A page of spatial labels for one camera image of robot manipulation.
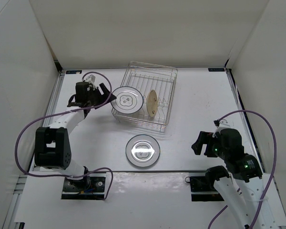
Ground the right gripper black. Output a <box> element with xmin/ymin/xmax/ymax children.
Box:
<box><xmin>191</xmin><ymin>131</ymin><xmax>229</xmax><ymax>160</ymax></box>

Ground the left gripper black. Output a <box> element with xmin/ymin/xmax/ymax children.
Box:
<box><xmin>87</xmin><ymin>83</ymin><xmax>117</xmax><ymax>109</ymax></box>

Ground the white plate green rim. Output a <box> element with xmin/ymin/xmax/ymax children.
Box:
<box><xmin>125</xmin><ymin>134</ymin><xmax>161</xmax><ymax>168</ymax></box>
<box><xmin>111</xmin><ymin>86</ymin><xmax>143</xmax><ymax>114</ymax></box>

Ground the beige wooden plate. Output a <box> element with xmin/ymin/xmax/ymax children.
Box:
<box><xmin>146</xmin><ymin>90</ymin><xmax>158</xmax><ymax>117</ymax></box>

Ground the wire dish rack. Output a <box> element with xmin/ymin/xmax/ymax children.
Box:
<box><xmin>112</xmin><ymin>61</ymin><xmax>178</xmax><ymax>132</ymax></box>

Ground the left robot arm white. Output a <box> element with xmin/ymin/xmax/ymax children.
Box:
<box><xmin>34</xmin><ymin>80</ymin><xmax>116</xmax><ymax>191</ymax></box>

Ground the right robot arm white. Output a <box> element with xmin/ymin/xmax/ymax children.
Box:
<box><xmin>191</xmin><ymin>127</ymin><xmax>278</xmax><ymax>229</ymax></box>

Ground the blue label left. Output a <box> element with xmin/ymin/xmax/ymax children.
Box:
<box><xmin>66</xmin><ymin>70</ymin><xmax>82</xmax><ymax>74</ymax></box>

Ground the blue label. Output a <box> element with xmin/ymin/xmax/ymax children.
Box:
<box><xmin>66</xmin><ymin>70</ymin><xmax>82</xmax><ymax>74</ymax></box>
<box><xmin>208</xmin><ymin>68</ymin><xmax>225</xmax><ymax>72</ymax></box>

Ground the blue label right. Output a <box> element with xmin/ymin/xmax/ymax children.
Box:
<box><xmin>208</xmin><ymin>68</ymin><xmax>225</xmax><ymax>72</ymax></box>

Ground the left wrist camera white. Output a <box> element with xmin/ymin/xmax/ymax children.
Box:
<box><xmin>84</xmin><ymin>74</ymin><xmax>96</xmax><ymax>88</ymax></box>

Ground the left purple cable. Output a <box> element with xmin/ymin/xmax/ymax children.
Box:
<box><xmin>15</xmin><ymin>71</ymin><xmax>114</xmax><ymax>200</ymax></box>

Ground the purple cable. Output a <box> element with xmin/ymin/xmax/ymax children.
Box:
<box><xmin>15</xmin><ymin>71</ymin><xmax>114</xmax><ymax>200</ymax></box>
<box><xmin>207</xmin><ymin>109</ymin><xmax>277</xmax><ymax>229</ymax></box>

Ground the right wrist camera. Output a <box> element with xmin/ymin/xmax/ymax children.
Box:
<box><xmin>212</xmin><ymin>119</ymin><xmax>230</xmax><ymax>138</ymax></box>

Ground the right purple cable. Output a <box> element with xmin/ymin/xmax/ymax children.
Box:
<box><xmin>207</xmin><ymin>109</ymin><xmax>277</xmax><ymax>229</ymax></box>

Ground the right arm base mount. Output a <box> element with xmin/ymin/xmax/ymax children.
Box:
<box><xmin>184</xmin><ymin>176</ymin><xmax>224</xmax><ymax>202</ymax></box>

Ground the aluminium table edge rail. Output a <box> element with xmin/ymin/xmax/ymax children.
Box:
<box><xmin>28</xmin><ymin>69</ymin><xmax>65</xmax><ymax>171</ymax></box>

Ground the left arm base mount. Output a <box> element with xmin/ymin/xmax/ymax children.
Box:
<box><xmin>61</xmin><ymin>174</ymin><xmax>106</xmax><ymax>200</ymax></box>

